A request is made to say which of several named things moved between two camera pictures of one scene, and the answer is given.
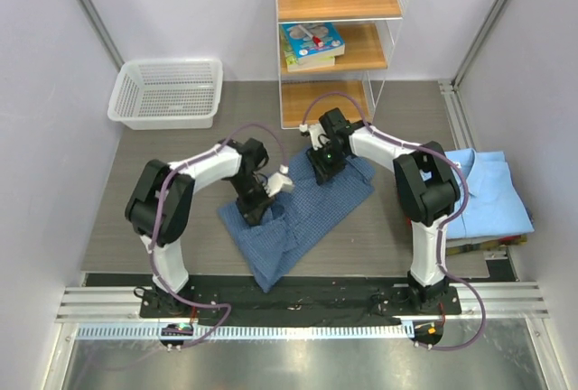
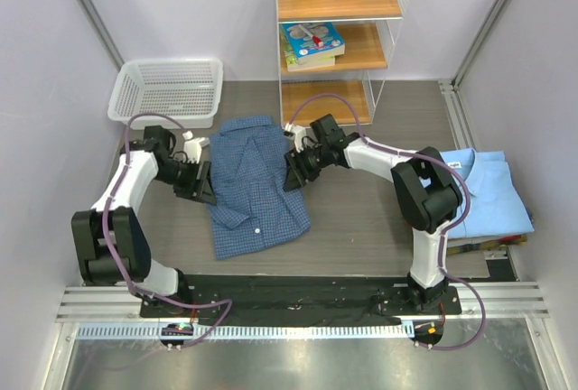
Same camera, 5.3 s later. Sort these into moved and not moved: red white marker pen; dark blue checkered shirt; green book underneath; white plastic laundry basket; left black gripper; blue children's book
Moved: left black gripper; dark blue checkered shirt
Not moved: white plastic laundry basket; blue children's book; red white marker pen; green book underneath
